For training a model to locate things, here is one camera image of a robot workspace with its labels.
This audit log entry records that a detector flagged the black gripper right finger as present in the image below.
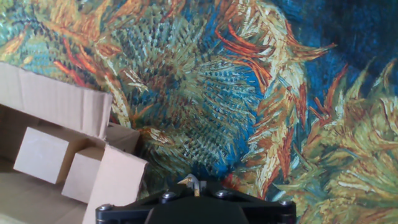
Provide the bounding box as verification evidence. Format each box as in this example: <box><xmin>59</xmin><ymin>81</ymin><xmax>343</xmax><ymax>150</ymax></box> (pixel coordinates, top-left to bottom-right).
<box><xmin>196</xmin><ymin>179</ymin><xmax>297</xmax><ymax>224</ymax></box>

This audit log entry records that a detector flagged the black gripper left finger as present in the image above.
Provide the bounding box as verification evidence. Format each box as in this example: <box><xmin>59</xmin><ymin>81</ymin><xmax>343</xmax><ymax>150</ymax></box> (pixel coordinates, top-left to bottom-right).
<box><xmin>95</xmin><ymin>173</ymin><xmax>198</xmax><ymax>224</ymax></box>

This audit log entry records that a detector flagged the brown cardboard box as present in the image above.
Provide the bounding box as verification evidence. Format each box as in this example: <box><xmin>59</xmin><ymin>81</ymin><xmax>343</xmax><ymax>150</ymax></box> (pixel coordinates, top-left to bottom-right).
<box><xmin>0</xmin><ymin>60</ymin><xmax>149</xmax><ymax>224</ymax></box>

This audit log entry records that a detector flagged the sunflower painting cloth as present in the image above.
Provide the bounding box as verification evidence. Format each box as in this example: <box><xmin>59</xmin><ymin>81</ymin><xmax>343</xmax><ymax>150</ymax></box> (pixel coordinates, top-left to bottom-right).
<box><xmin>0</xmin><ymin>0</ymin><xmax>398</xmax><ymax>224</ymax></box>

